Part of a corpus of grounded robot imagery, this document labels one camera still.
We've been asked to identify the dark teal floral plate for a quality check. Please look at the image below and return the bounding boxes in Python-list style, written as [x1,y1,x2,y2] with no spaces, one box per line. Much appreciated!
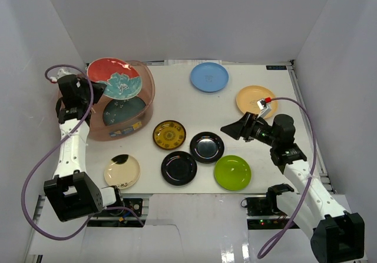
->
[102,96,146,126]

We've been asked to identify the glossy black plate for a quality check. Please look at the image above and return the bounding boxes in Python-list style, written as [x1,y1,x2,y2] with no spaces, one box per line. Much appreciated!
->
[161,151,197,187]
[190,132,225,164]

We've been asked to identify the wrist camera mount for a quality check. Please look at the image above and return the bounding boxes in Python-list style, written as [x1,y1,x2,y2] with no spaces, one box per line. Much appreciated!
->
[49,68,72,84]
[257,97,272,118]

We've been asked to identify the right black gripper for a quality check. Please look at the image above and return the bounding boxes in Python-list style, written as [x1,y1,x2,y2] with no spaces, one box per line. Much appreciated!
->
[220,112,279,148]

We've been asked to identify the papers at table back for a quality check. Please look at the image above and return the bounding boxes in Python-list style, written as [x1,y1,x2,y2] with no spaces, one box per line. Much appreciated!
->
[164,59,222,66]

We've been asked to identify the glossy black plate lower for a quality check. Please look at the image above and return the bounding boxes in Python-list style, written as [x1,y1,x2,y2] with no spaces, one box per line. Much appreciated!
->
[161,151,197,187]

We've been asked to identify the blue table label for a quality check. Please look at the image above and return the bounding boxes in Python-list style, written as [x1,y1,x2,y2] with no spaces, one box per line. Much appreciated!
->
[266,65,287,71]

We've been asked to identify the glossy black plate upper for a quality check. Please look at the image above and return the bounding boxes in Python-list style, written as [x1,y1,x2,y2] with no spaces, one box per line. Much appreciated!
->
[190,132,225,164]

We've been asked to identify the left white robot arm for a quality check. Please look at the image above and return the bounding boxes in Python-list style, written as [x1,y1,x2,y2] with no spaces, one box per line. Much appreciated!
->
[44,74,125,222]

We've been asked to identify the peach orange plate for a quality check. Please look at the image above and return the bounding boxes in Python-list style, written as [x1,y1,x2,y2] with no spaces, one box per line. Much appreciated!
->
[236,85,275,114]

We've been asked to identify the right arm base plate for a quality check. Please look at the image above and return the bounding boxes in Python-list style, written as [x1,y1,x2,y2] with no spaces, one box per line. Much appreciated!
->
[240,197,289,231]

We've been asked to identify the yellow patterned brown plate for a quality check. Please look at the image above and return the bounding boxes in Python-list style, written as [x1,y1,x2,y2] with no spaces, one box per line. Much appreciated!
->
[153,120,187,151]

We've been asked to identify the cream plate with ink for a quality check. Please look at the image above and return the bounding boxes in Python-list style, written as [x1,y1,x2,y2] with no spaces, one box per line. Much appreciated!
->
[104,154,141,189]

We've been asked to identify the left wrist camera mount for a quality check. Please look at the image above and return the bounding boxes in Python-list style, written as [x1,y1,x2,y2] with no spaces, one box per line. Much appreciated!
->
[49,68,72,84]

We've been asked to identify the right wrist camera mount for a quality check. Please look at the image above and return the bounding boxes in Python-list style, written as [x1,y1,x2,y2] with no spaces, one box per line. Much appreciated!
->
[257,97,272,118]

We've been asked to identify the red and teal flower plate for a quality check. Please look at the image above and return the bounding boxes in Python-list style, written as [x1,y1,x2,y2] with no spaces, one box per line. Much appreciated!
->
[87,58,142,100]

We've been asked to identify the lime green plate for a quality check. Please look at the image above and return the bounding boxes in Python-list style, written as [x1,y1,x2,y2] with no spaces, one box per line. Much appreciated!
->
[214,155,252,191]

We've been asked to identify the light blue plate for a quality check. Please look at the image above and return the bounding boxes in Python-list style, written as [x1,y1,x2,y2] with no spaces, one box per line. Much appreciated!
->
[190,62,229,93]

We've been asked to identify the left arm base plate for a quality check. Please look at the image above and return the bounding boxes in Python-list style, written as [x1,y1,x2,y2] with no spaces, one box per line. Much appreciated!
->
[90,197,144,224]

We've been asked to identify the pink translucent plastic bin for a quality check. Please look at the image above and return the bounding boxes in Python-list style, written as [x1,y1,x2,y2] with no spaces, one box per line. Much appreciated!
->
[72,61,155,141]

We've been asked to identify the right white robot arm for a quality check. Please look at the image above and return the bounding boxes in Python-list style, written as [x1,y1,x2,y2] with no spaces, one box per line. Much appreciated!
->
[220,112,365,262]

